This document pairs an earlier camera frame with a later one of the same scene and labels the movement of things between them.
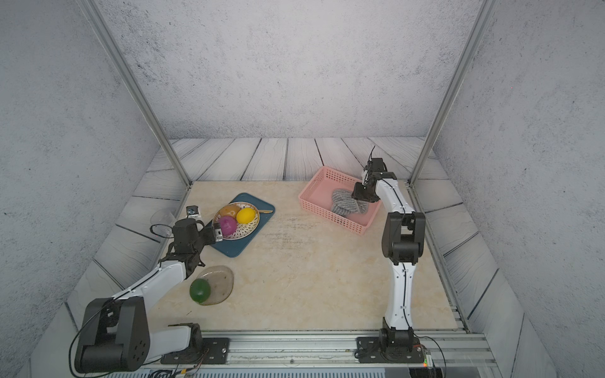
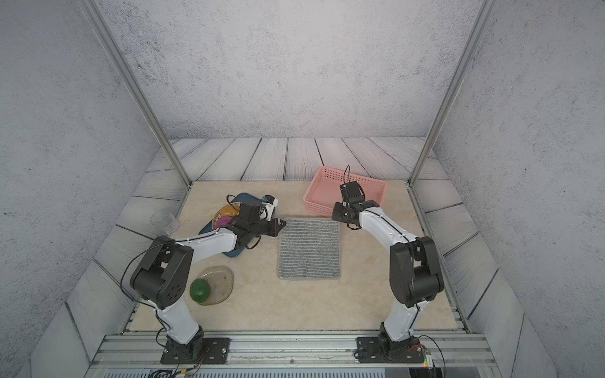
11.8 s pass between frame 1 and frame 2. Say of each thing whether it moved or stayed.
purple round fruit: stayed
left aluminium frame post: stayed
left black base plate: stayed
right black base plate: stayed
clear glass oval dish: stayed
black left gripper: moved
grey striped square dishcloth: moved
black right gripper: moved
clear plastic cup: stayed
